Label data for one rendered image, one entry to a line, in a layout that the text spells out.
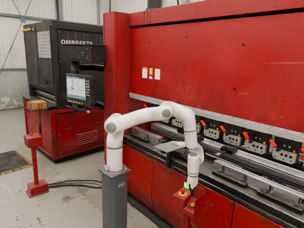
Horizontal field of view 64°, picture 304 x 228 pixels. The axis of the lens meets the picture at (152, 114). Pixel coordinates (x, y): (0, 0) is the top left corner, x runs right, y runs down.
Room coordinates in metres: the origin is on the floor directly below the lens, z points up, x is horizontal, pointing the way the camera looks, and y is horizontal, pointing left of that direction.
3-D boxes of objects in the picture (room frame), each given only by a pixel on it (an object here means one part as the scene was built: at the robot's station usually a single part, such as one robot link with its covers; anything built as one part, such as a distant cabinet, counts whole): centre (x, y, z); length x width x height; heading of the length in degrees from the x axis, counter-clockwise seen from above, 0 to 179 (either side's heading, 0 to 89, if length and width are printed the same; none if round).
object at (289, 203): (1.51, -0.92, 0.89); 0.30 x 0.05 x 0.03; 41
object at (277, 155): (1.57, -0.94, 1.26); 0.15 x 0.09 x 0.17; 41
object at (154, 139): (2.72, 0.06, 0.92); 0.50 x 0.06 x 0.10; 41
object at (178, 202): (1.71, -0.31, 0.75); 0.20 x 0.16 x 0.18; 52
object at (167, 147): (2.21, -0.19, 1.00); 0.26 x 0.18 x 0.01; 131
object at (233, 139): (1.87, -0.68, 1.26); 0.15 x 0.09 x 0.17; 41
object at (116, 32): (3.16, 0.21, 1.15); 0.85 x 0.25 x 2.30; 131
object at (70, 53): (2.97, 0.84, 1.53); 0.51 x 0.25 x 0.85; 55
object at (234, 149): (2.11, -0.69, 1.01); 0.26 x 0.12 x 0.05; 131
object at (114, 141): (1.72, 0.27, 1.30); 0.19 x 0.12 x 0.24; 176
